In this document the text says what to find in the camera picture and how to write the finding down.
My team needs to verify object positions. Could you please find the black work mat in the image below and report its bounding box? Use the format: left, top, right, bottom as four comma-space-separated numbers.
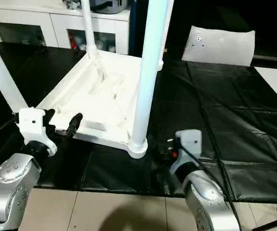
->
0, 41, 277, 203

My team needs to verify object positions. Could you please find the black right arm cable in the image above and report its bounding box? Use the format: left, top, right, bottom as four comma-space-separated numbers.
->
177, 140, 242, 231

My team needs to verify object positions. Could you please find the white plastic bag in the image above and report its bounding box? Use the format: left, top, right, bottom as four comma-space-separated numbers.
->
182, 25, 256, 67

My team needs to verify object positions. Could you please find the black stand leg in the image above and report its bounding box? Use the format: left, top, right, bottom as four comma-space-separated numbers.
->
254, 214, 277, 231

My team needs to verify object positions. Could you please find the white cabinet with glass doors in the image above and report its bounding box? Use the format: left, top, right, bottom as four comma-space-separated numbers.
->
0, 0, 131, 55

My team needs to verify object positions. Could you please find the metal cooking pot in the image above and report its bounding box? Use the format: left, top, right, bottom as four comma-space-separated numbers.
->
64, 0, 129, 14

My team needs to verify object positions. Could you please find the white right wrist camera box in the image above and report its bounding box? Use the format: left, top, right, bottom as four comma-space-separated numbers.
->
175, 129, 202, 164

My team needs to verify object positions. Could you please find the white plastic table top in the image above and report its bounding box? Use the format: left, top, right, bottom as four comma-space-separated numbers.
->
35, 48, 164, 159

